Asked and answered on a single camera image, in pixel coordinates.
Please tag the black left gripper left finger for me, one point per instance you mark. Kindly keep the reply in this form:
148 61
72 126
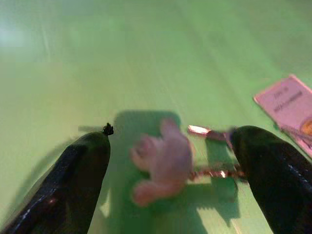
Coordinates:
73 182

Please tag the pink booklet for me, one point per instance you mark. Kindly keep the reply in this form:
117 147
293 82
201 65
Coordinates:
285 100

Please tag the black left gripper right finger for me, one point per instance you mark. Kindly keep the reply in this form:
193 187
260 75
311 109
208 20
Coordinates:
275 182

